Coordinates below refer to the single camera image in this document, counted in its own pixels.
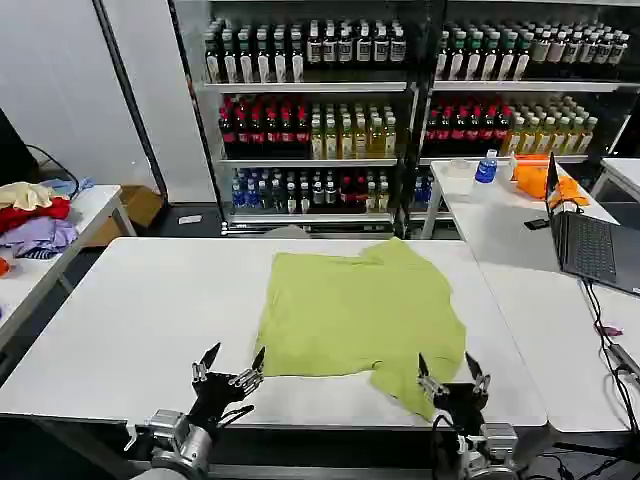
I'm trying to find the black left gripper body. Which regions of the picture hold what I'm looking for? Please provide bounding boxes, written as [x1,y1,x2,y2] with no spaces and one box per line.
[186,371,250,427]

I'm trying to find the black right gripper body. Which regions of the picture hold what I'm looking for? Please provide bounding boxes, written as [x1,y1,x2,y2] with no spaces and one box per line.
[431,382,490,437]

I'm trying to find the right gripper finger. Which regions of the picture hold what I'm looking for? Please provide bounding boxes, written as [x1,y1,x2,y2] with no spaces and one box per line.
[464,351,492,397]
[417,352,450,399]

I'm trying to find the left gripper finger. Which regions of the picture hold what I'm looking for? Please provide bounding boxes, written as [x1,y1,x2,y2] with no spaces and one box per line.
[228,346,267,390]
[191,342,222,385]

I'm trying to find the green shirt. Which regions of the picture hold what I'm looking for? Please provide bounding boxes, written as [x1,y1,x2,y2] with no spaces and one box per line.
[253,236,469,422]

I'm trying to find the large white folding table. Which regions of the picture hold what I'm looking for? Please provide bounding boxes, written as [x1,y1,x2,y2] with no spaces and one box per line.
[0,236,550,432]

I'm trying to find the white long desk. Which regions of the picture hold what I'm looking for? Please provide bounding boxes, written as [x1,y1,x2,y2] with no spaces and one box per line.
[421,158,640,434]

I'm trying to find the grey chair back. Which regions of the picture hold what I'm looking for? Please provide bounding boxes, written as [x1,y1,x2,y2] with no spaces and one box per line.
[262,224,312,240]

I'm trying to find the black laptop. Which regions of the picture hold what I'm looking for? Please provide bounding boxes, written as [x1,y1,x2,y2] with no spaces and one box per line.
[544,151,640,297]

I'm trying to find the cardboard box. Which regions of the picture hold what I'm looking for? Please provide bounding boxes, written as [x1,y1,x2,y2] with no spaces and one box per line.
[87,184,167,247]

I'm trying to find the white side table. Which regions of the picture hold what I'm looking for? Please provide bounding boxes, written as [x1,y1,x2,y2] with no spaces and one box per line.
[0,183,138,347]

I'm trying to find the orange cloth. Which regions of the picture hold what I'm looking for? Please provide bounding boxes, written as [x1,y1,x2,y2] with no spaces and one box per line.
[513,153,592,209]

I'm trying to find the purple cloth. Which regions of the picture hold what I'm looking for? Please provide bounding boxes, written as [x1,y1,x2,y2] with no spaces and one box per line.
[0,216,81,260]

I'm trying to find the water bottle blue label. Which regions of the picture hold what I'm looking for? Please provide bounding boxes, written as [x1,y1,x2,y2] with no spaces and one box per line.
[472,148,499,201]

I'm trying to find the light blue cloth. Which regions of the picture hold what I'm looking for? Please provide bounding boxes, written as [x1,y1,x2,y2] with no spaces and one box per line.
[41,176,96,199]

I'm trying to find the red cloth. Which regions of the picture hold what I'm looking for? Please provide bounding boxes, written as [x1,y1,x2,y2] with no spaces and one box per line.
[0,196,72,234]

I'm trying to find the cream cloth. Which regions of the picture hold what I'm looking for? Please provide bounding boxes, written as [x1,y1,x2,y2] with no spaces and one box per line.
[0,181,56,212]

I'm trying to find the small white table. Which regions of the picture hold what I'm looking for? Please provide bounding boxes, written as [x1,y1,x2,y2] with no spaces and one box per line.
[589,157,640,202]

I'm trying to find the shelf rack with bottles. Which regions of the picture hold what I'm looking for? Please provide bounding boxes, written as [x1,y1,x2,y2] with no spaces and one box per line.
[172,0,422,239]
[405,0,640,237]

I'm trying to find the black slanted pole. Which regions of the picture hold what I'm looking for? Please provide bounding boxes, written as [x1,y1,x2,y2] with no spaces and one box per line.
[91,0,171,204]

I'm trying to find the black monitor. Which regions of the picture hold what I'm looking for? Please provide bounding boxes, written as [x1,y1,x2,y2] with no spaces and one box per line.
[0,107,40,187]

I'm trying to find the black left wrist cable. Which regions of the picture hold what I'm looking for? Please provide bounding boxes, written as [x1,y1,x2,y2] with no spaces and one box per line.
[213,405,256,430]

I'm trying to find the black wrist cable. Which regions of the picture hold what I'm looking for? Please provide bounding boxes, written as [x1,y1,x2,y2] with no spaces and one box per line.
[213,405,256,430]
[429,411,467,480]

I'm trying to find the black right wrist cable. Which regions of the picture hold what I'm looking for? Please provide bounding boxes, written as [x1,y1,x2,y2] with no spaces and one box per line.
[429,411,467,480]

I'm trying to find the black laptop cables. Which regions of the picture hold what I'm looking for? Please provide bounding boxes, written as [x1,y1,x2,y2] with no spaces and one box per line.
[581,278,640,432]

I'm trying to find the black monitor cable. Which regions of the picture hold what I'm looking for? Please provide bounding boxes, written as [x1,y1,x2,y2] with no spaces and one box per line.
[24,143,82,201]

